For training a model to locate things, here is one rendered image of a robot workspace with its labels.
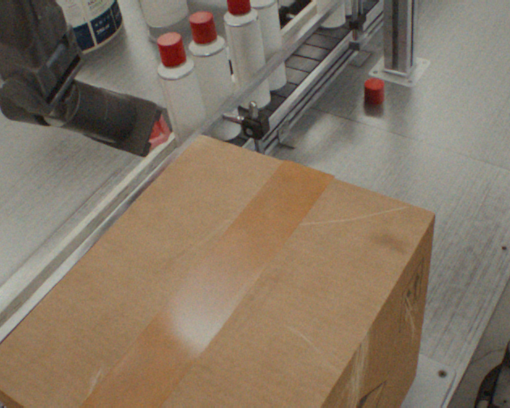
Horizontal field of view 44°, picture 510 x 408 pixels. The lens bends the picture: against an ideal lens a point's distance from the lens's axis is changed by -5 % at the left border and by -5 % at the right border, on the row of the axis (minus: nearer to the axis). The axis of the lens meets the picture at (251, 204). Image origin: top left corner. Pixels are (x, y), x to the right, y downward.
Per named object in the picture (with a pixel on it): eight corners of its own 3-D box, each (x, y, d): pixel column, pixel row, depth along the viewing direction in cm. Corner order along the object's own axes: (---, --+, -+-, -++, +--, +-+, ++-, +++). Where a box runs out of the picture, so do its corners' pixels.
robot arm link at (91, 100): (65, 127, 68) (78, 75, 68) (23, 120, 71) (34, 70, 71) (107, 139, 74) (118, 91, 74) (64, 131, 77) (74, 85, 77)
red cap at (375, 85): (360, 97, 111) (359, 81, 109) (376, 90, 112) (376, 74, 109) (371, 107, 109) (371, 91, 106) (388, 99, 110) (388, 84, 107)
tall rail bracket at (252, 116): (240, 172, 102) (223, 85, 90) (280, 187, 98) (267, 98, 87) (227, 185, 100) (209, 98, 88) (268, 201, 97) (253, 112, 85)
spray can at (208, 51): (220, 118, 104) (197, 4, 89) (248, 127, 101) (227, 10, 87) (201, 138, 101) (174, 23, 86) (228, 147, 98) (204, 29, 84)
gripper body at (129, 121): (106, 89, 83) (67, 74, 76) (167, 107, 78) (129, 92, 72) (90, 137, 83) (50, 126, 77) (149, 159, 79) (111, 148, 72)
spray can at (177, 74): (194, 140, 101) (166, 25, 86) (221, 150, 98) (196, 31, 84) (173, 161, 98) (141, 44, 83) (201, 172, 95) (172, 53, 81)
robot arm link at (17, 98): (17, 84, 62) (62, 22, 65) (-55, 75, 67) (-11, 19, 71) (76, 155, 71) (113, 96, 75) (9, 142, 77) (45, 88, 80)
